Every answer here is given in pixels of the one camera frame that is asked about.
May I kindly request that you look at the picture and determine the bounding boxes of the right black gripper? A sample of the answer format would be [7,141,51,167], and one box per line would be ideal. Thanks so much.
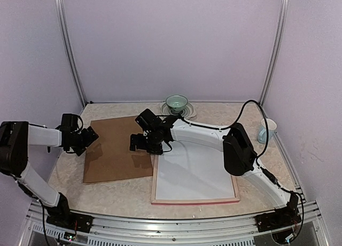
[129,131,162,156]

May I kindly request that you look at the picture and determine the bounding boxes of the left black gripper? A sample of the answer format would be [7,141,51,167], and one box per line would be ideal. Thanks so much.
[69,126,99,156]

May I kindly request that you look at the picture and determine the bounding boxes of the canyon photo print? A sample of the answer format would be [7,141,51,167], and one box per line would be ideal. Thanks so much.
[154,140,236,200]

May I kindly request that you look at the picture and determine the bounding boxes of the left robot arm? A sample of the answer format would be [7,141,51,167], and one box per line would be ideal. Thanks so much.
[1,113,99,227]

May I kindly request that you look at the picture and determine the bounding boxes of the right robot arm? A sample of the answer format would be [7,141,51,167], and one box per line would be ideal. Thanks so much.
[129,109,302,227]

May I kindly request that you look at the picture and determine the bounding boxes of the brown backing board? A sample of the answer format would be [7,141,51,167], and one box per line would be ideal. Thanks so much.
[83,116,153,184]

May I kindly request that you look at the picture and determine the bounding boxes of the green ceramic bowl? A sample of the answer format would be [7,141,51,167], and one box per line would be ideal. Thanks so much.
[166,94,188,114]

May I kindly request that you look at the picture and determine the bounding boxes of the striped ceramic plate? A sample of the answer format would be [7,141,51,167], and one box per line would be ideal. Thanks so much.
[159,102,197,120]

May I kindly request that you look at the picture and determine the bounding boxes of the light blue mug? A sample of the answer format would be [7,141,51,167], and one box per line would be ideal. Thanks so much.
[257,118,277,144]

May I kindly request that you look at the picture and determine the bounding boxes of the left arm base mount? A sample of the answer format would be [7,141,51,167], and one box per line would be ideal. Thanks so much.
[45,207,94,233]

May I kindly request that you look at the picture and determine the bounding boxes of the aluminium front rail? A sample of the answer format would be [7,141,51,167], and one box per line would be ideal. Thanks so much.
[19,203,329,245]

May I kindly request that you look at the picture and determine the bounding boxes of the pink wooden picture frame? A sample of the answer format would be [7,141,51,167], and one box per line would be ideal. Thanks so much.
[150,149,240,206]

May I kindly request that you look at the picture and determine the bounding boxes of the left aluminium corner post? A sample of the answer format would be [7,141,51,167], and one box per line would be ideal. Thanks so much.
[55,0,87,107]

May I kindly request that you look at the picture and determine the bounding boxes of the aluminium corner post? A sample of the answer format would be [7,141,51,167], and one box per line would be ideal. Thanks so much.
[55,0,87,107]
[259,0,289,106]

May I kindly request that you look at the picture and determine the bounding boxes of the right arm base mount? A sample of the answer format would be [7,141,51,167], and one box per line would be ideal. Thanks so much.
[255,207,302,233]

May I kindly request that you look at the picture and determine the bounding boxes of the right aluminium corner post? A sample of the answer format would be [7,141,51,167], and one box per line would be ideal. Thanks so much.
[259,0,289,106]

